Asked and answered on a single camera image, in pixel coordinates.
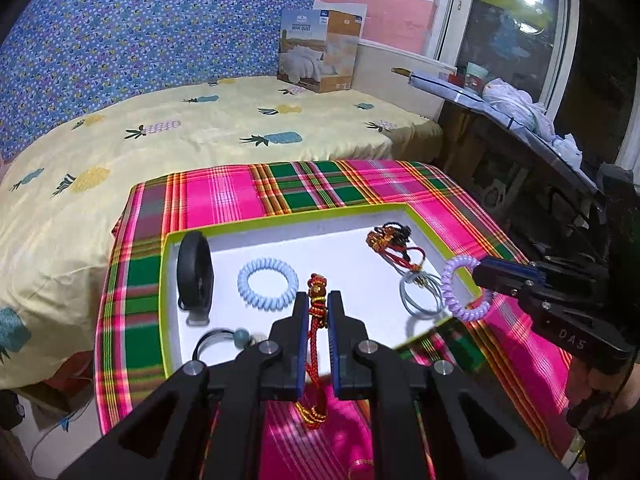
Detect light blue spiral hair tie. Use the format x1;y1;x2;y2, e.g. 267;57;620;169
237;257;299;312

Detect black bag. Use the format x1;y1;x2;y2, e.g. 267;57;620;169
0;390;26;431

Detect black cord bracelet with bead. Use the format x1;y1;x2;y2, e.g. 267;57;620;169
192;327;266;361

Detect window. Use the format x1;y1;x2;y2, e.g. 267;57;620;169
435;0;586;121

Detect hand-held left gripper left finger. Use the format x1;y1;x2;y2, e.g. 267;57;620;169
57;291;311;480

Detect red braided cord charm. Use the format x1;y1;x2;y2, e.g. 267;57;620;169
295;272;331;431

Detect red beaded cord bracelet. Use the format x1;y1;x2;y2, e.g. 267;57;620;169
367;222;426;276

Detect yellow pineapple print bed sheet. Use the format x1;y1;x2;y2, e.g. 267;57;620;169
0;76;445;391

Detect grey elastic hair ties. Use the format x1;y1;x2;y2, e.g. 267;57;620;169
399;270;443;317

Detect pale green cup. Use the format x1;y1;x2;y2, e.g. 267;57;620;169
466;61;490;92

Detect yellow cardboard box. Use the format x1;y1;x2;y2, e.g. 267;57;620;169
161;203;485;381

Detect blue floral headboard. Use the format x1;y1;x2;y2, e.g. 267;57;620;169
0;0;321;161

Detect white crumpled cloth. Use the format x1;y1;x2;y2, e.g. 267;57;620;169
482;77;583;166

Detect blue covered ironing board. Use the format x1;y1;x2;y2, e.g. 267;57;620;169
392;66;601;196

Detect purple spiral hair tie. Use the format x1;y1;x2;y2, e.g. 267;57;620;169
441;256;493;322

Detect pink green plaid cloth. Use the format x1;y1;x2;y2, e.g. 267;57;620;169
95;159;576;480

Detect black wristband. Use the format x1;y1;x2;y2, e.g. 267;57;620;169
176;231;216;327

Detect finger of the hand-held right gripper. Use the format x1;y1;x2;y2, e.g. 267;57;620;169
472;265;543;307
480;256;551;286

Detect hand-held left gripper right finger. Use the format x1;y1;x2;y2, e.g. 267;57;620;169
327;290;576;480

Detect quilt packaging box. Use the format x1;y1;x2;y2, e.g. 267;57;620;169
276;2;368;94

